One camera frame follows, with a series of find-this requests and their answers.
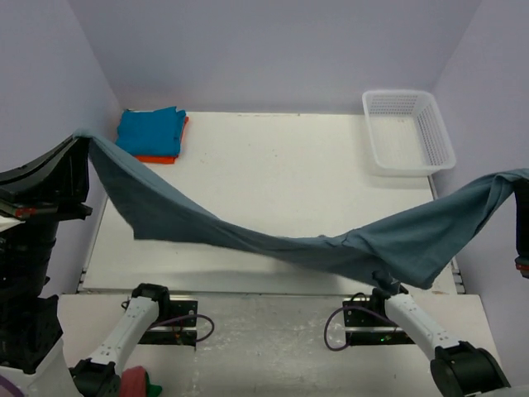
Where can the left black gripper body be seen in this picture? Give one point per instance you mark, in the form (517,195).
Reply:
(41,203)

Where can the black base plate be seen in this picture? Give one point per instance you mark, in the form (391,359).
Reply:
(178,333)
(366,323)

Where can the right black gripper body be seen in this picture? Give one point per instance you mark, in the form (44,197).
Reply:
(522,249)

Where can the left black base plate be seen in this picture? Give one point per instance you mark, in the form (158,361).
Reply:
(178,333)

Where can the pink folded cloth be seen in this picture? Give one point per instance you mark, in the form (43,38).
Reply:
(133,382)

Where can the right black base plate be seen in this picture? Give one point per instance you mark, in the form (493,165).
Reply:
(366,323)

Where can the green cloth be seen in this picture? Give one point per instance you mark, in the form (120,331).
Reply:
(151,390)

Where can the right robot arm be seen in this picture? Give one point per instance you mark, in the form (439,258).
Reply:
(434,339)

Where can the grey-blue t-shirt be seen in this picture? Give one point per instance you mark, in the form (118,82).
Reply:
(155,210)

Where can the folded blue t-shirt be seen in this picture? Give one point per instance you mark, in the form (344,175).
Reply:
(151,133)

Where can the folded orange t-shirt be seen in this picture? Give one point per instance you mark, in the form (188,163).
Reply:
(164,160)

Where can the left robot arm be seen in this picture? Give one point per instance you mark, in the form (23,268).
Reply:
(33,360)

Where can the white plastic basket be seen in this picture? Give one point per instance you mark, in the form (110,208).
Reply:
(407,134)

